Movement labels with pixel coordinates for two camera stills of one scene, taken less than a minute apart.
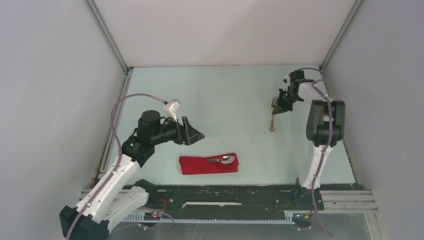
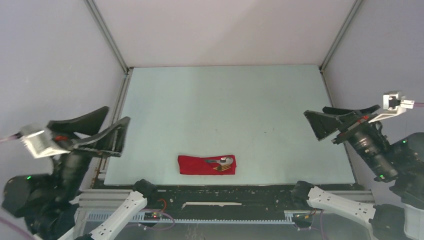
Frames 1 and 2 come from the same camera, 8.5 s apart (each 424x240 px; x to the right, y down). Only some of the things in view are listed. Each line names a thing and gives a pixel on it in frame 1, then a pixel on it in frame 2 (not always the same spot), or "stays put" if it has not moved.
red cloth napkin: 199,165 stays put
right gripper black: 282,107 -> 321,124
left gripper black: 191,135 -> 111,140
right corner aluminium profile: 322,68 stays put
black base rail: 229,204 stays put
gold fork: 274,103 -> 222,167
